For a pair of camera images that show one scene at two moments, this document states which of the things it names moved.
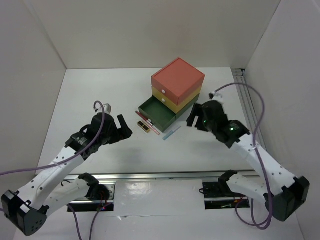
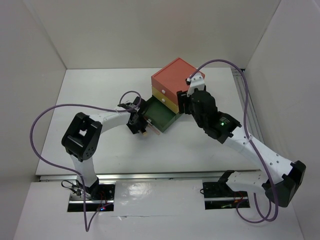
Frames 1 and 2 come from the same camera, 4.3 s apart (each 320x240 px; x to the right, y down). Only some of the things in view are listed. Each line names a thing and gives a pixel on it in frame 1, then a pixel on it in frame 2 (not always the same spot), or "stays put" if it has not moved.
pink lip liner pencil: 147,123 stays put
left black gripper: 124,132 to 142,123
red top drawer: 178,80 stays put
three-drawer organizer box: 176,87 stays put
